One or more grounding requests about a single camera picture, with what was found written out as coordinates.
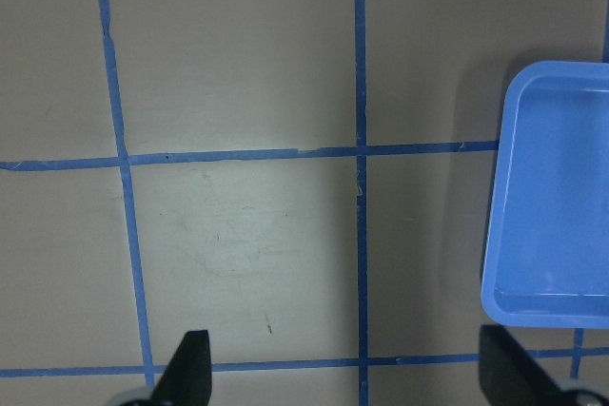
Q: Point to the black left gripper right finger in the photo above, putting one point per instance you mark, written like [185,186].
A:
[508,375]

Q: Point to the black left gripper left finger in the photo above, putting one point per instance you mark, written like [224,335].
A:
[186,379]

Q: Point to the blue plastic tray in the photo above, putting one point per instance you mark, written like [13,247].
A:
[546,253]

